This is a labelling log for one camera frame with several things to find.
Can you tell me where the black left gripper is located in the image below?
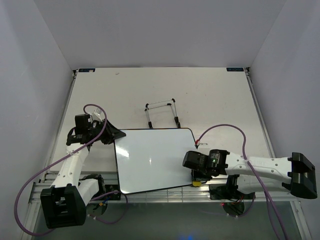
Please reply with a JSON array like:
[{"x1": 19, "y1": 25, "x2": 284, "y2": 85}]
[{"x1": 88, "y1": 118, "x2": 126, "y2": 145}]

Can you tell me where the yellow whiteboard eraser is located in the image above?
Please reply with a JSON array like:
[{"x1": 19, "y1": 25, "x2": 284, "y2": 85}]
[{"x1": 192, "y1": 181, "x2": 202, "y2": 188}]

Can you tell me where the white whiteboard black frame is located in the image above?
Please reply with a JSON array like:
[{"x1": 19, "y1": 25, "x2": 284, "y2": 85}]
[{"x1": 114, "y1": 128, "x2": 196, "y2": 195}]

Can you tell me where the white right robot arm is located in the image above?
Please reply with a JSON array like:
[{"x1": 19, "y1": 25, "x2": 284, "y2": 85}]
[{"x1": 182, "y1": 149, "x2": 318, "y2": 200}]

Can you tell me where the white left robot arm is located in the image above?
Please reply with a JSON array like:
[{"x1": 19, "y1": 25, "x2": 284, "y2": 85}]
[{"x1": 40, "y1": 113, "x2": 126, "y2": 229}]

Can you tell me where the blue label sticker left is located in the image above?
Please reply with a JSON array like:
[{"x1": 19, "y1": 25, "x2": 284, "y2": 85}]
[{"x1": 78, "y1": 68, "x2": 96, "y2": 73}]

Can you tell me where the blue label sticker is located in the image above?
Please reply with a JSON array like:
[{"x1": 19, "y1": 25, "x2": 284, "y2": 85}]
[
  {"x1": 226, "y1": 67, "x2": 244, "y2": 72},
  {"x1": 78, "y1": 68, "x2": 96, "y2": 73}
]

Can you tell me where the black metal easel stand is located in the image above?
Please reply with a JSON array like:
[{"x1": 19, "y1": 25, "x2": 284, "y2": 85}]
[{"x1": 144, "y1": 98, "x2": 182, "y2": 129}]

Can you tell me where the blue label sticker right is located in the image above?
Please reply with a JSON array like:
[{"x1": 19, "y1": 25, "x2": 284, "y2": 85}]
[{"x1": 226, "y1": 67, "x2": 244, "y2": 72}]

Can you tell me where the aluminium table frame rail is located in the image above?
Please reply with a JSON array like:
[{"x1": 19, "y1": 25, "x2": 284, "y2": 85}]
[{"x1": 29, "y1": 172, "x2": 299, "y2": 203}]

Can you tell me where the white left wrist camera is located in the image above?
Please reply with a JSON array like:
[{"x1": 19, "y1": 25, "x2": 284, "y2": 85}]
[{"x1": 89, "y1": 108, "x2": 105, "y2": 122}]

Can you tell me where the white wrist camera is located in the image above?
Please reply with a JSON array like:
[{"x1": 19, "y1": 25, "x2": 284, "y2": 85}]
[
  {"x1": 89, "y1": 108, "x2": 105, "y2": 122},
  {"x1": 195, "y1": 139, "x2": 210, "y2": 152}
]

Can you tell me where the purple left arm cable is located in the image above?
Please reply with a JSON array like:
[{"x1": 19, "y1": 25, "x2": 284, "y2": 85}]
[{"x1": 13, "y1": 103, "x2": 129, "y2": 237}]

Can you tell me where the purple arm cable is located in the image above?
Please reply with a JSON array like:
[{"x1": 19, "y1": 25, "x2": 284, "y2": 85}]
[
  {"x1": 13, "y1": 103, "x2": 129, "y2": 237},
  {"x1": 195, "y1": 123, "x2": 291, "y2": 240}
]

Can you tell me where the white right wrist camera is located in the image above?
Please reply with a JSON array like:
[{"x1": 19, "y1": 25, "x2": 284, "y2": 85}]
[{"x1": 195, "y1": 139, "x2": 210, "y2": 152}]

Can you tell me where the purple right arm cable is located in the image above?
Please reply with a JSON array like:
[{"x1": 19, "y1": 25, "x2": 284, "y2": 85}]
[{"x1": 195, "y1": 123, "x2": 291, "y2": 240}]

